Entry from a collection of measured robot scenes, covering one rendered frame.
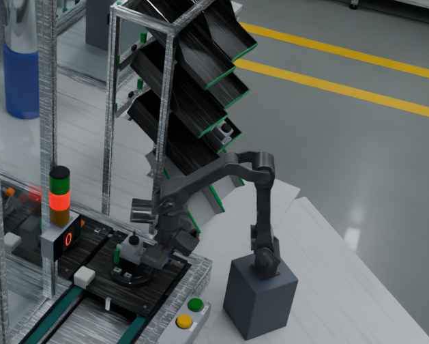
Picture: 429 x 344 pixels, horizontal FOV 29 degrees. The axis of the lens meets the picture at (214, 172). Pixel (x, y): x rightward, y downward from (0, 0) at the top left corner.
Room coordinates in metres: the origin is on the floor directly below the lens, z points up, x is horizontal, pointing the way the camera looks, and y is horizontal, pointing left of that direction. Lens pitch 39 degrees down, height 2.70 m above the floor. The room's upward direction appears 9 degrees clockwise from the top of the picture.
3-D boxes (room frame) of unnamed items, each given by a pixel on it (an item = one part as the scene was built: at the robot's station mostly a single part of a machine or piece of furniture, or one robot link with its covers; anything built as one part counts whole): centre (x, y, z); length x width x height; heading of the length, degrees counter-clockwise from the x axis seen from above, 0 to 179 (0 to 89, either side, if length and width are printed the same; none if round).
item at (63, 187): (1.49, 0.37, 1.39); 0.05 x 0.05 x 0.05
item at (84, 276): (1.57, 0.32, 0.97); 0.05 x 0.05 x 0.04; 70
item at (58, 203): (1.49, 0.37, 1.34); 0.05 x 0.05 x 0.05
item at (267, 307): (1.62, -0.18, 0.96); 0.14 x 0.14 x 0.20; 34
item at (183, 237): (1.58, 0.05, 1.17); 0.07 x 0.07 x 0.06; 69
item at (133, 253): (1.63, 0.20, 1.06); 0.08 x 0.04 x 0.07; 70
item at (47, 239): (1.49, 0.37, 1.29); 0.12 x 0.05 x 0.25; 160
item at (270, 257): (1.62, -0.18, 1.15); 0.09 x 0.07 x 0.06; 5
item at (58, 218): (1.49, 0.37, 1.29); 0.05 x 0.05 x 0.05
